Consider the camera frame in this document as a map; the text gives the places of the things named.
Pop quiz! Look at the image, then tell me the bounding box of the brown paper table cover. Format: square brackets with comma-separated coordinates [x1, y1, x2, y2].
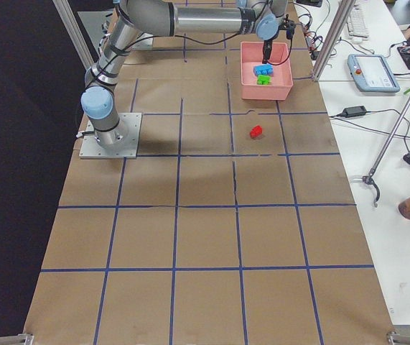
[21, 0, 396, 345]

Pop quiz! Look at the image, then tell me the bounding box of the pink plastic box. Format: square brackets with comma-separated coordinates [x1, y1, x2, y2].
[240, 42, 293, 101]

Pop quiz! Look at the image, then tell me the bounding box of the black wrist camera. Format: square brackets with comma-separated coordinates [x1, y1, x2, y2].
[279, 14, 296, 41]

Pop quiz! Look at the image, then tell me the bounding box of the white keyboard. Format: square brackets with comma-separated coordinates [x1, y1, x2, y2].
[346, 6, 369, 39]

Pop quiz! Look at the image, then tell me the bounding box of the green toy block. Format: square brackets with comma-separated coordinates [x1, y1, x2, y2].
[256, 74, 271, 86]

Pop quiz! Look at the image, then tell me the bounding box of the aluminium frame post left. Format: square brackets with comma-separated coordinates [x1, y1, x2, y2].
[53, 0, 94, 83]

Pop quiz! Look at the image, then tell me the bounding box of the aluminium frame post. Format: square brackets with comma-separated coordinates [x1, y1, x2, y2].
[53, 0, 94, 83]
[312, 0, 355, 81]

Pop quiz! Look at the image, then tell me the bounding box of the black power adapter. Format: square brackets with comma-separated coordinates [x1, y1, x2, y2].
[340, 106, 368, 118]

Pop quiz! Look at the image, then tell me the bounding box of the blue toy block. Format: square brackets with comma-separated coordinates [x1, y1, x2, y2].
[253, 64, 274, 76]

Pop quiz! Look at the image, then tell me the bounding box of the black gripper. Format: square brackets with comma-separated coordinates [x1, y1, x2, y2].
[262, 40, 272, 63]

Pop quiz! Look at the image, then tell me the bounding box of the robot teach pendant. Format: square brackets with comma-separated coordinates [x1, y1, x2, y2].
[347, 54, 400, 93]

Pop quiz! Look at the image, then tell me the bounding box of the long reach grabber tool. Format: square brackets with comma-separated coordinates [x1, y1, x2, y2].
[362, 88, 410, 208]

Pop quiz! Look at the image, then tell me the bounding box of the red toy block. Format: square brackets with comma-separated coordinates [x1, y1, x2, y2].
[249, 125, 263, 139]

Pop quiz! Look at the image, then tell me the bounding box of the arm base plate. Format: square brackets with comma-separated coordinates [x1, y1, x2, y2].
[79, 113, 142, 159]

